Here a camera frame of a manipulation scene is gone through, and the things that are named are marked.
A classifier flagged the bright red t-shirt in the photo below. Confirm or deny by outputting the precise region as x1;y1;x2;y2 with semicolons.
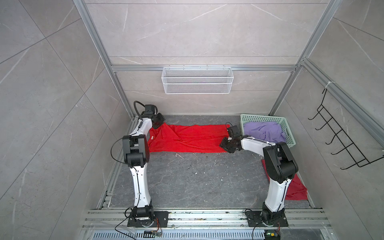
148;123;229;153

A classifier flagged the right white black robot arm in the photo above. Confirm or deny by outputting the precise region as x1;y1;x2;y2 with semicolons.
220;126;299;227

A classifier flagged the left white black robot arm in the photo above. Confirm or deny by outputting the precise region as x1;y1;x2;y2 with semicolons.
122;101;165;225

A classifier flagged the purple t-shirt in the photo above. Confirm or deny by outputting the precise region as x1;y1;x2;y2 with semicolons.
244;122;286;143

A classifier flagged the light green plastic basket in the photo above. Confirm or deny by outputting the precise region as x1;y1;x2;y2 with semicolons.
241;114;296;148

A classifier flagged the folded dark red t-shirt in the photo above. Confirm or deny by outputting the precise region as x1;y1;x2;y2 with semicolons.
260;158;309;201

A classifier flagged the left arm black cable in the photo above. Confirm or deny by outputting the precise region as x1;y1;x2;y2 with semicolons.
133;100;148;118

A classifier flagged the white wire mesh shelf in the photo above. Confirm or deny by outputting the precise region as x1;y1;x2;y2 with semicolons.
162;67;234;95

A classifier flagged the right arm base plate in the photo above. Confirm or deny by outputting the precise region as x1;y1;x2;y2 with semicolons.
245;209;289;227

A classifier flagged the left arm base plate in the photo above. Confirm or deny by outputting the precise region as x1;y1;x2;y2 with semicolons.
127;211;169;228

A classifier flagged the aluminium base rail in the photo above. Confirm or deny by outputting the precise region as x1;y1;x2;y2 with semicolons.
77;209;337;240

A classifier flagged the black wire hook rack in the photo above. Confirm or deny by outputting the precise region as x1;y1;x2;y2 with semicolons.
308;89;384;171

